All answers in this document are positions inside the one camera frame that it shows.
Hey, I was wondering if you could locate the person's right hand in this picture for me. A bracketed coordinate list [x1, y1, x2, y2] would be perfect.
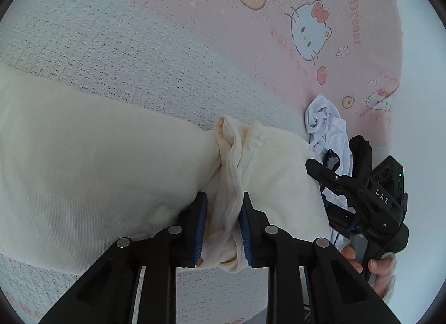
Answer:
[341, 245, 398, 299]

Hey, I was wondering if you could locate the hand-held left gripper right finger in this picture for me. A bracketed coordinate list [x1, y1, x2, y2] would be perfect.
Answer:
[238, 192, 401, 324]

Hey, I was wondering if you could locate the black garment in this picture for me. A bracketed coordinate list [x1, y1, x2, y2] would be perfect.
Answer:
[348, 135, 374, 180]

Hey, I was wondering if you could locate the cream and pink t-shirt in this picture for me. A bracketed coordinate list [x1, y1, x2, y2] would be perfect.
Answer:
[0, 62, 331, 274]

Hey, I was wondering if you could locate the pink white cat print blanket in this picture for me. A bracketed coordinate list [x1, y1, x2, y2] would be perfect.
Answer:
[0, 0, 405, 324]

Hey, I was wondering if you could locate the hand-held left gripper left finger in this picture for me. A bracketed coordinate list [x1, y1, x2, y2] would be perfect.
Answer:
[38, 192, 209, 324]

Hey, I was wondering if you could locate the white shirt with navy stripes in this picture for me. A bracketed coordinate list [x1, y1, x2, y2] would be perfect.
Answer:
[305, 95, 358, 244]

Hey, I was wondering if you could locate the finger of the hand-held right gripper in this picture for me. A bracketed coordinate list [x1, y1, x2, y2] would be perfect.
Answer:
[325, 204, 358, 237]
[305, 158, 349, 196]

